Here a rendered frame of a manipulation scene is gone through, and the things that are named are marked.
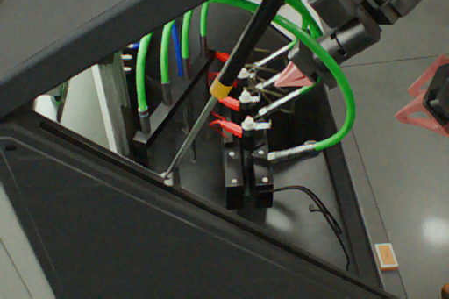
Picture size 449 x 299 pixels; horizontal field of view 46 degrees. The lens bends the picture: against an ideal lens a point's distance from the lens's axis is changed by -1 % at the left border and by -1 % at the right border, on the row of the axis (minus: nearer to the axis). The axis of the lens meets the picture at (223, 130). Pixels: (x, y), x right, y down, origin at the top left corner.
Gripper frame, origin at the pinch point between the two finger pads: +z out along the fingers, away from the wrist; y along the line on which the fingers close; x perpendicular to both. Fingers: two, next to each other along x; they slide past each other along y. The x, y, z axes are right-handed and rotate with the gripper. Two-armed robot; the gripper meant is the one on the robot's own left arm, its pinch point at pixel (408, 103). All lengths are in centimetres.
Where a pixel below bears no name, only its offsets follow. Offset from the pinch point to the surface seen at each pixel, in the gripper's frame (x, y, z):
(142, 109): -22.2, 10.2, 40.7
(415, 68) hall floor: 102, -161, 141
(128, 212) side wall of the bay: -20.7, 33.8, 12.5
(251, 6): -24.5, 0.3, 9.8
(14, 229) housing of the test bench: -29, 42, 21
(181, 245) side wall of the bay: -11.5, 32.2, 14.8
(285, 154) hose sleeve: 0.1, 5.3, 25.0
